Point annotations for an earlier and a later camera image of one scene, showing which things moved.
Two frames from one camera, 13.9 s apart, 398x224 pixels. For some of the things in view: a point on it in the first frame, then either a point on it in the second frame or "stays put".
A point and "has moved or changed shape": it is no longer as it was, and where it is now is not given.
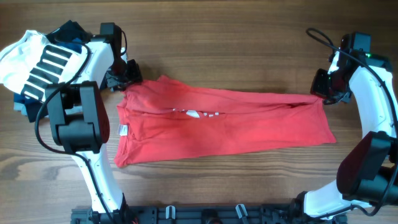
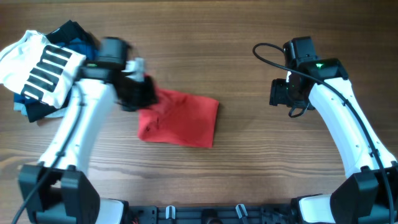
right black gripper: [317, 89] -> [276, 95]
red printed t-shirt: [161, 117] has moved or changed shape
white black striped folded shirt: [35, 64] stays put
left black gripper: [133, 76] -> [150, 97]
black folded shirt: [71, 30] stays put
